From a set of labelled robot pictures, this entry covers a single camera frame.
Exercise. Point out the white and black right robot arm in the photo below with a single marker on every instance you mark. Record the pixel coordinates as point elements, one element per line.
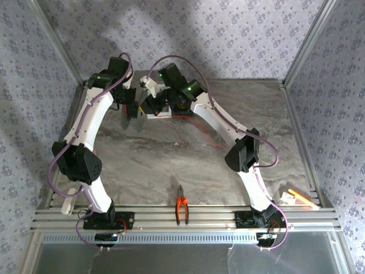
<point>216,120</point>

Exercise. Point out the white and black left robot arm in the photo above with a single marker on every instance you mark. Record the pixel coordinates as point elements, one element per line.
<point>91,120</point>

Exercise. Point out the white open box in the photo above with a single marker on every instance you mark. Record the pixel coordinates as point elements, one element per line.
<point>162,114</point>

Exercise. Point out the black open tray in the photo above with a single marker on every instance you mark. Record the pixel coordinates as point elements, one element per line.
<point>185,113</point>

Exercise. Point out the small black controller board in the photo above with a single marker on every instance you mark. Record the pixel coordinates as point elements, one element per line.
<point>104,237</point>
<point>265,238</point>

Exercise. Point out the grey metal sheet panel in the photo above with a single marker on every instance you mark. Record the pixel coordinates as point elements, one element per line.
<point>171,259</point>

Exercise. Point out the orange stick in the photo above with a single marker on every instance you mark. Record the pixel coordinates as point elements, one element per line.
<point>303,199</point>

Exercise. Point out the aluminium side rail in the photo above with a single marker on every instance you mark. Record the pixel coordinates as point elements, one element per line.
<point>72,108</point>
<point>305,142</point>

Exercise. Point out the aluminium frame post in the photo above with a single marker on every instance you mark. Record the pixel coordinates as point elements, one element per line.
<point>58,42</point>
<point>308,42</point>

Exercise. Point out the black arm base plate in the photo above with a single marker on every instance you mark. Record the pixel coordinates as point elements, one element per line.
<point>242,219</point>
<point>128,221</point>

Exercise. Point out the white plastic bracket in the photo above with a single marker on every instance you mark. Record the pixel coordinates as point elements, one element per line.
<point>68,204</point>

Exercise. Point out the aluminium frame rail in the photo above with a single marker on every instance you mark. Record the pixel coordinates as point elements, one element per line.
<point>208,219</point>

